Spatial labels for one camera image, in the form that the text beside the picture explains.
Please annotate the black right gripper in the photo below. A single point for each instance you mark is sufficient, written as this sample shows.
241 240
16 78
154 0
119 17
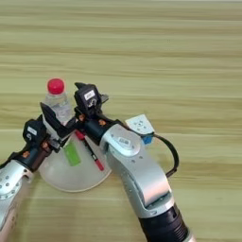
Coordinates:
94 127

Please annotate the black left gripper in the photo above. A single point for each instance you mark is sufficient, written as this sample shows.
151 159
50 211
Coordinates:
34 156

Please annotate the clear bottle with red cap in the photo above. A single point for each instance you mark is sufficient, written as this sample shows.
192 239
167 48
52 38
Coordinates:
58 100

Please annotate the green rectangular block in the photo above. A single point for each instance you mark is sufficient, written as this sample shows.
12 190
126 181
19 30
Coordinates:
72 154

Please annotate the multicoloured puzzle cube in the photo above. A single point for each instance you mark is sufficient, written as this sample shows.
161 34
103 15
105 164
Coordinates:
140 124

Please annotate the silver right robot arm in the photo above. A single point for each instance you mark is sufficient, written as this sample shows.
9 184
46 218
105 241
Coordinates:
141 176

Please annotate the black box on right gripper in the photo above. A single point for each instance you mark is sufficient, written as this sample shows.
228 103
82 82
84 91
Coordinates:
88 99

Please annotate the red and black marker pen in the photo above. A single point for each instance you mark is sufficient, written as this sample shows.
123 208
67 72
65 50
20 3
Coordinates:
94 157

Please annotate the round white plate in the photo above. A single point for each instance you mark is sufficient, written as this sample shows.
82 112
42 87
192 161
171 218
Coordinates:
72 179

